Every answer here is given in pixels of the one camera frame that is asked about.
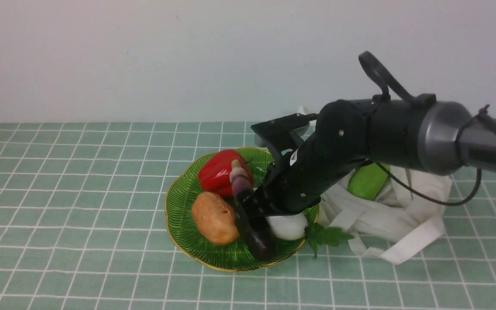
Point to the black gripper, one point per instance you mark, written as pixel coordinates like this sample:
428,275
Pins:
333,145

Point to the purple eggplant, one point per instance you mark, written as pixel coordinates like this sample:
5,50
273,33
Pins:
255,232

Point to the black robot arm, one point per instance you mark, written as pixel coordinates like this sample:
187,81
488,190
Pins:
437,138

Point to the white cloth bag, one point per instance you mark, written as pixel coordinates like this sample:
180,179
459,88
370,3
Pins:
394,226

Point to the white radish with leaves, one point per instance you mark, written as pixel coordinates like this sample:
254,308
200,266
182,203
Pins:
294,227

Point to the red bell pepper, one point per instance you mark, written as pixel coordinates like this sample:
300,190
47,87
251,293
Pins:
214,175

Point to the brown potato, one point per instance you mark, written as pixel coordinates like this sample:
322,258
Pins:
215,219

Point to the green gold-rimmed plate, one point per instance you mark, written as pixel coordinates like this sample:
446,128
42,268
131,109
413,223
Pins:
183,232

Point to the green cucumber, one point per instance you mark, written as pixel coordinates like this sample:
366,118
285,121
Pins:
368,181

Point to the green checkered tablecloth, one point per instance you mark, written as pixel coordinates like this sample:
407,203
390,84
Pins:
82,227

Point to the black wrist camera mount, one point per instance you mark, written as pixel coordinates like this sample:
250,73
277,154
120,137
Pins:
282,134

